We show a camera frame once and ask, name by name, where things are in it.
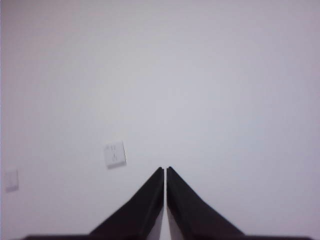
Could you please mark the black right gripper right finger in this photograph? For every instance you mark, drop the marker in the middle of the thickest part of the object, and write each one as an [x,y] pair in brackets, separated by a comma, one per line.
[189,217]

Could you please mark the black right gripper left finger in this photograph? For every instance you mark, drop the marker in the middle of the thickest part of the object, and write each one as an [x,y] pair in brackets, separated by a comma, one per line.
[139,218]

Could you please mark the white wall power socket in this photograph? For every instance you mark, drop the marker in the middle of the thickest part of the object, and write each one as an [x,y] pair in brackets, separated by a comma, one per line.
[115,154]

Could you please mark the white wall switch plate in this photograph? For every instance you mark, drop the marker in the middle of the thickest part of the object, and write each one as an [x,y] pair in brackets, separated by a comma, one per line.
[11,180]

